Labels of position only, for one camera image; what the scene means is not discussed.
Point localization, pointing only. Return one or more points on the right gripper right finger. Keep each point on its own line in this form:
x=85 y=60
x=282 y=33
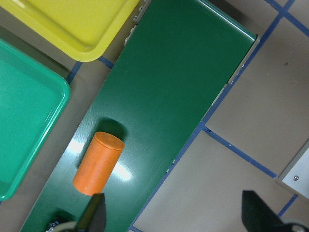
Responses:
x=256 y=216

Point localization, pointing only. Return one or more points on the yellow tray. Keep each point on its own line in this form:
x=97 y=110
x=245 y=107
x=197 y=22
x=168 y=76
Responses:
x=82 y=29

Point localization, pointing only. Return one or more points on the plain orange cylinder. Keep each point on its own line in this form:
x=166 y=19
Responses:
x=98 y=163

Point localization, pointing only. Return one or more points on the green conveyor belt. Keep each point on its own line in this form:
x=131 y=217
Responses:
x=176 y=62

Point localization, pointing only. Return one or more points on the green tray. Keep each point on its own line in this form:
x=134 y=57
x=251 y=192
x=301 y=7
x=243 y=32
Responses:
x=32 y=97

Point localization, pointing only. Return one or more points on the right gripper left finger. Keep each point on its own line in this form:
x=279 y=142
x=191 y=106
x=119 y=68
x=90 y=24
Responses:
x=93 y=219

